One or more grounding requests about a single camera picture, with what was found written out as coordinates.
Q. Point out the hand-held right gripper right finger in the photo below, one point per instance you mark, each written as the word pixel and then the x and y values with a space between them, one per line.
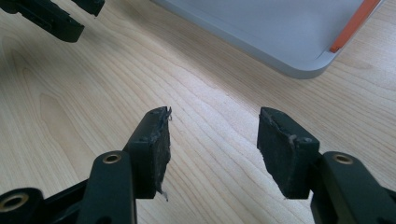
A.
pixel 286 155

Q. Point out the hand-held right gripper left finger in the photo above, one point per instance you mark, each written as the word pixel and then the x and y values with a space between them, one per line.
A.
pixel 149 155

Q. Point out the white shoe rack orange posts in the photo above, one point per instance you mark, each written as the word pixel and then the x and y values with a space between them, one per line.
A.
pixel 274 28

